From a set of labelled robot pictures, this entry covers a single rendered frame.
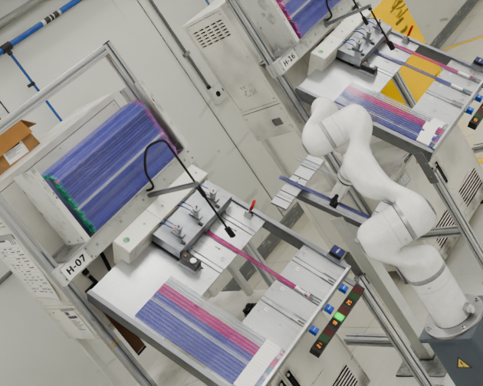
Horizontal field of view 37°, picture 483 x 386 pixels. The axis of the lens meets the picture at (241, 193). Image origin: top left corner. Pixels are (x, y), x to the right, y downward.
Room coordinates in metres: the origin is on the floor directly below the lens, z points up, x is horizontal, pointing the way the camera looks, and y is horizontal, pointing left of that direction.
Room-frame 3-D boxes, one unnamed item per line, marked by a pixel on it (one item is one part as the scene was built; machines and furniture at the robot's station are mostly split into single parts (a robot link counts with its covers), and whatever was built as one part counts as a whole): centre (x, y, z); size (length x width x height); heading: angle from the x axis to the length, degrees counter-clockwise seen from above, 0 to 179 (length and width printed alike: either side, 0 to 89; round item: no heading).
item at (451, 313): (1.90, -0.32, 0.79); 0.19 x 0.19 x 0.18
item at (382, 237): (1.91, -0.29, 1.00); 0.19 x 0.12 x 0.24; 82
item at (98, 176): (2.76, 0.35, 1.52); 0.51 x 0.13 x 0.27; 126
